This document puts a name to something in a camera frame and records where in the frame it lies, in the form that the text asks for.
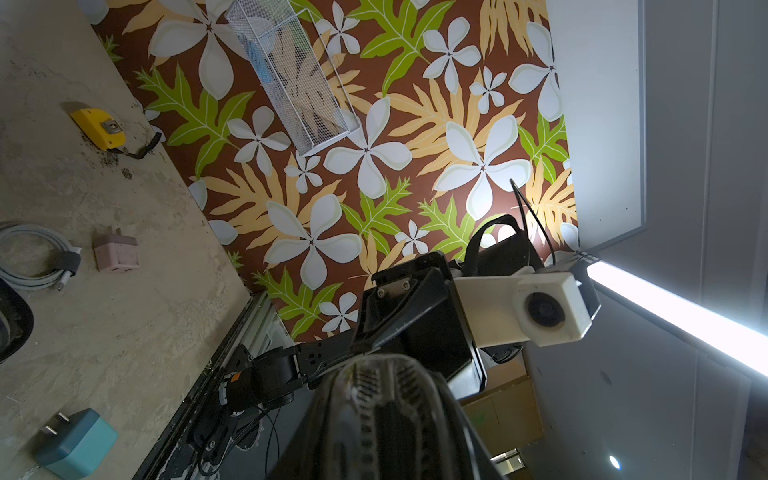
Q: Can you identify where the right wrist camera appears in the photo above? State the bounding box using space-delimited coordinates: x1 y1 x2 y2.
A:
454 267 596 348

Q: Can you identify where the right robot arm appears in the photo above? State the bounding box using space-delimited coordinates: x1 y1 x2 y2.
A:
190 229 600 479

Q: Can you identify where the yellow tape measure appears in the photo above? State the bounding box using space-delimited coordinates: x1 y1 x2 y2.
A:
70 108 126 151

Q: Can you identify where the teal charger plug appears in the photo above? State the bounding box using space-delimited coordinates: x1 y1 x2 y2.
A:
33 408 118 480

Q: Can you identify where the white cable with black tie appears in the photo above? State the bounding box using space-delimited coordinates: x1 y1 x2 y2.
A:
0 222 83 293

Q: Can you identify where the pink charger plug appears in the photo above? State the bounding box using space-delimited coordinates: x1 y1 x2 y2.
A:
93 230 139 272

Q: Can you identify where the white mesh basket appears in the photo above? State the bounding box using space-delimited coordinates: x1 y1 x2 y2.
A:
225 1 361 156

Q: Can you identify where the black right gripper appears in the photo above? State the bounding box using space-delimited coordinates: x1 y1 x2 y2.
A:
350 252 486 399

